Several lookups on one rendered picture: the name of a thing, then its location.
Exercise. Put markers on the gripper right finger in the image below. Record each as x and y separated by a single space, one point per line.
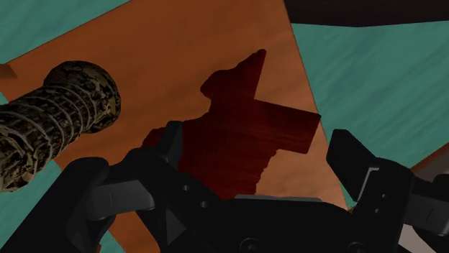
382 189

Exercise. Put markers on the orange wooden table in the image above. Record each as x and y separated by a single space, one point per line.
158 45

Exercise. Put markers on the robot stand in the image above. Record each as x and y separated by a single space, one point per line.
364 10

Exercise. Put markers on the olive ribbed cylinder with knob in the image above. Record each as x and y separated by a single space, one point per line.
49 119

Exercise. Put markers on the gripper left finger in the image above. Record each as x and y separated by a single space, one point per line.
147 189

